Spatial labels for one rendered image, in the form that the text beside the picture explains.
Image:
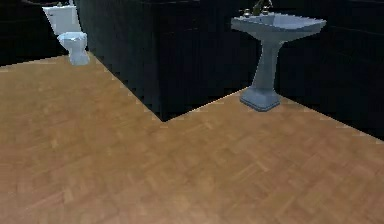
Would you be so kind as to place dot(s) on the brass sink faucet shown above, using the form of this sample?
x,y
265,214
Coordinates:
x,y
258,9

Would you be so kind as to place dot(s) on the white toilet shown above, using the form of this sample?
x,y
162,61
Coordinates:
x,y
71,40

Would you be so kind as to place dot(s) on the grey pedestal sink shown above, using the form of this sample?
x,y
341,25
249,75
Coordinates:
x,y
268,50

